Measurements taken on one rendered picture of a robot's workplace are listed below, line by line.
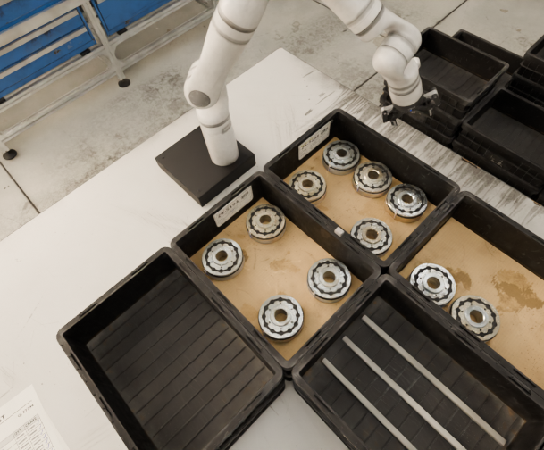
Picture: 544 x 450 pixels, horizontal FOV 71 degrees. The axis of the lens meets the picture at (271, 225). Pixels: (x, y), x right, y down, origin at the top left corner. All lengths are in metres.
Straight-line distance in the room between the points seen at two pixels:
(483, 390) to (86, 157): 2.25
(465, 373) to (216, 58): 0.87
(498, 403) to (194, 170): 0.99
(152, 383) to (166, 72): 2.26
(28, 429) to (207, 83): 0.94
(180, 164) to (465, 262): 0.87
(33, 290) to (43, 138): 1.61
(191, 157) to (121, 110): 1.47
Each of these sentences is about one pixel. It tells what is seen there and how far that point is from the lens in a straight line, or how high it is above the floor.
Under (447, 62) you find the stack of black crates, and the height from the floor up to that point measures 0.49.
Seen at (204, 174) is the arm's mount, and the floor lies 0.75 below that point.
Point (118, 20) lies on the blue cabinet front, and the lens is 2.73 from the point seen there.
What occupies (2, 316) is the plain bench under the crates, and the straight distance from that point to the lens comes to 1.34.
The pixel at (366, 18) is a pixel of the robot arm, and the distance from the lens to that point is 0.83.
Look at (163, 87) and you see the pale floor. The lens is 2.76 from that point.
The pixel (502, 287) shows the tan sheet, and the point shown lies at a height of 0.83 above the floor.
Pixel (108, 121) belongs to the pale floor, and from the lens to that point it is 2.68.
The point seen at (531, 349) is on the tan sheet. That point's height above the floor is 0.83.
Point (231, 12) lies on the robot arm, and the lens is 0.87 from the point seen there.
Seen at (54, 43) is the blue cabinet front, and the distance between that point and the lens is 2.60.
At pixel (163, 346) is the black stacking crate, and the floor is 0.83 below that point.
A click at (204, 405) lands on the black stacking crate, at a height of 0.83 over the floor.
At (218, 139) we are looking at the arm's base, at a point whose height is 0.87.
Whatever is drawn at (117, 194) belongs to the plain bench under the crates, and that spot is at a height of 0.70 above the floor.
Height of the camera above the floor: 1.72
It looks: 61 degrees down
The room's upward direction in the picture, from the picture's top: 7 degrees counter-clockwise
